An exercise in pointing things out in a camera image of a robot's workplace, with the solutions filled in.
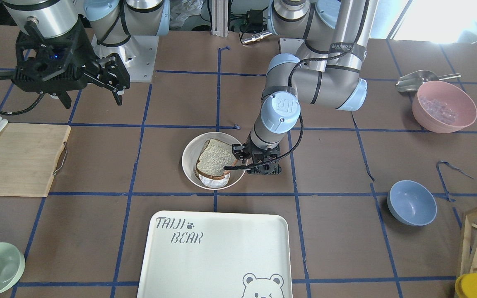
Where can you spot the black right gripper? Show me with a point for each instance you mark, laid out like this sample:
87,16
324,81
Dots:
82,54

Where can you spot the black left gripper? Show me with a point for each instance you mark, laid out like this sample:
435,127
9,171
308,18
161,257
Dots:
238,152

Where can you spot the bread slice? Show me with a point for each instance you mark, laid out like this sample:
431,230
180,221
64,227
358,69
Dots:
214,156
206,175

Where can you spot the round cream plate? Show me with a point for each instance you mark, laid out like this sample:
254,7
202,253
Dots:
191,154

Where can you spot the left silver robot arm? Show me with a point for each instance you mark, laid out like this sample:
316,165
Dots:
325,71

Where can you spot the bread slice on plate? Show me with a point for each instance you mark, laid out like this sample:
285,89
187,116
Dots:
206,175

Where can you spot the fried egg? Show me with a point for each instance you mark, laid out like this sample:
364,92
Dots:
215,183

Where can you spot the wooden cutting board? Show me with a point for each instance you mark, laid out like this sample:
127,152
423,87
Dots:
29,155

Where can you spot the cream bear tray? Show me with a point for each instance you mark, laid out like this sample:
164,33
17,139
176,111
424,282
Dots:
192,254

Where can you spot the blue bowl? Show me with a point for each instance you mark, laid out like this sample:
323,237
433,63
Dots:
411,203

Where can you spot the metal scoop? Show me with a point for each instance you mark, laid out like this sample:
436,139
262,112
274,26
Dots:
412,81

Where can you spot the yellow mug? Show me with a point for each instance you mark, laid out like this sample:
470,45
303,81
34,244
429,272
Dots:
466,286

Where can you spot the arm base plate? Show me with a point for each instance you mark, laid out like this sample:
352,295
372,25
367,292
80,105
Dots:
138,55
287,45

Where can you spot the aluminium frame post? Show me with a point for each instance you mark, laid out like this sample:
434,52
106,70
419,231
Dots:
220,18

